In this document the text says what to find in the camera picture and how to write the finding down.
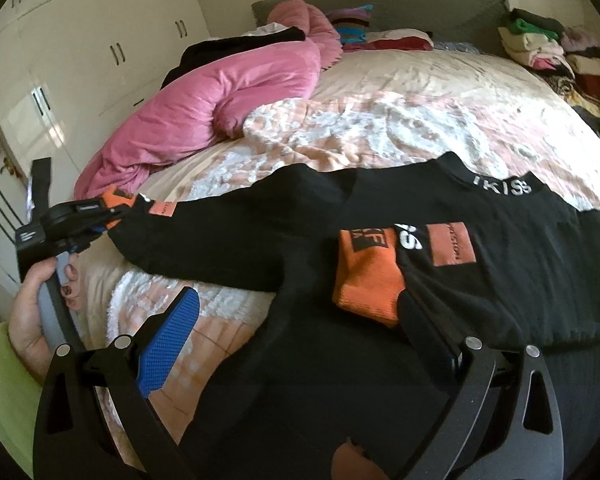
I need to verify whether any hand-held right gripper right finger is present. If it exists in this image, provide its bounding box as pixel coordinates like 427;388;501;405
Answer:
402;292;566;480

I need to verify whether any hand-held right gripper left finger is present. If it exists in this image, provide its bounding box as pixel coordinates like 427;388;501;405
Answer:
32;287;201;480

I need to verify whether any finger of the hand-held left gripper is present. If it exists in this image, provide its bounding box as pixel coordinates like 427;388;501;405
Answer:
75;199;128;256

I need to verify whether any black sweater with orange cuffs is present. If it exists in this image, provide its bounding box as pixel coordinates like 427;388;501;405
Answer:
101;152;600;480

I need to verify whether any person's left forearm green sleeve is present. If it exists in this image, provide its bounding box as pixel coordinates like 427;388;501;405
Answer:
0;320;45;466

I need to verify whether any pile of folded clothes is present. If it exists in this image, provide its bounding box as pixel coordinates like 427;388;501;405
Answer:
497;7;600;161

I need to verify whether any person's left hand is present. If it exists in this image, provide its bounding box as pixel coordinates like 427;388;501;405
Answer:
7;250;88;367

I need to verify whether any pink duvet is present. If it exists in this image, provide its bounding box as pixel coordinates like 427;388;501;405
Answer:
75;0;343;201

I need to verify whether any white wardrobe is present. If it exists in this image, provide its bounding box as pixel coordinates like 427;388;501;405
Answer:
0;0;211;311

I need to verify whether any black cloth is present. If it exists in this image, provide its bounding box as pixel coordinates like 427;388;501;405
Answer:
160;27;306;91

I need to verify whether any peach tufted bed blanket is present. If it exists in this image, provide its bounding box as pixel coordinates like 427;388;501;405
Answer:
75;47;600;461

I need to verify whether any red cloth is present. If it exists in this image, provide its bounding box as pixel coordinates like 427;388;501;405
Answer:
340;30;433;53

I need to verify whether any grey headboard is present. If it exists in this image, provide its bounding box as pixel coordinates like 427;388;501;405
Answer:
251;0;511;56

